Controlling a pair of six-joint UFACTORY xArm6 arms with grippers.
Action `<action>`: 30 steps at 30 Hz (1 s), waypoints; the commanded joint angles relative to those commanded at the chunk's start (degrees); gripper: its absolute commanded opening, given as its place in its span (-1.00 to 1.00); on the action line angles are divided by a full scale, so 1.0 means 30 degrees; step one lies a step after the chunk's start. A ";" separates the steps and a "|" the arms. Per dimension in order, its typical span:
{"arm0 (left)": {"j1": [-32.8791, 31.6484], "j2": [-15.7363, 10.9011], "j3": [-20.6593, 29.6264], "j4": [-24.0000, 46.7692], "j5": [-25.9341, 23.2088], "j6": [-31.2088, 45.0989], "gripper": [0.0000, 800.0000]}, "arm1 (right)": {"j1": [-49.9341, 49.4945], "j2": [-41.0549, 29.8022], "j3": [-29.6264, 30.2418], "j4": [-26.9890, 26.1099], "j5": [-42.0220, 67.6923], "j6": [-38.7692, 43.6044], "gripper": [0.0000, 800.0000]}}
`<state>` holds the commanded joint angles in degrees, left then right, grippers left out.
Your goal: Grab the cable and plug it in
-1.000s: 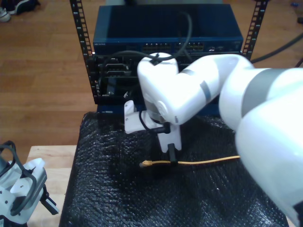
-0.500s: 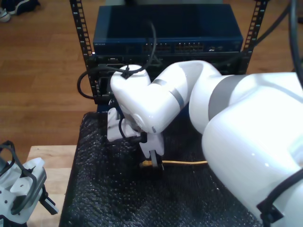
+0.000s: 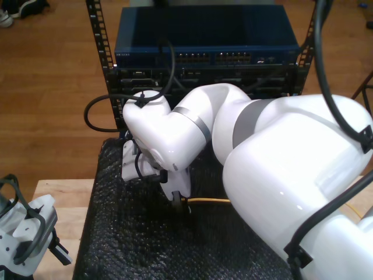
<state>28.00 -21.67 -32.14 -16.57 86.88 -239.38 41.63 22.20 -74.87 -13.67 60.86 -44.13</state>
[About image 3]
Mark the black camera cable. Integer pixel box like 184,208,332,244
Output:
83,0,373,280

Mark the white sneaker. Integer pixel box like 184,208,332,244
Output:
0,8,14,29

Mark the dark wooden chair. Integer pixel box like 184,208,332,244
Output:
351,69,373,117

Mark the black perforated rack post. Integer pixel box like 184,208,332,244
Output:
293,0,320,97
85,0,125,132

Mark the yellow network cable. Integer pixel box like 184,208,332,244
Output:
182,197,365,220

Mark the dark camera cable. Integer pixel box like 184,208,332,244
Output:
0,174,47,265

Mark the black bubble wrap mat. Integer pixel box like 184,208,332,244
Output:
72,138,295,280

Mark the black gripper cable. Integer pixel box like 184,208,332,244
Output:
134,153,169,184

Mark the blue network switch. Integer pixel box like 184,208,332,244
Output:
114,6,301,69

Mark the black rack server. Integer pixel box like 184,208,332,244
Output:
106,66,307,99

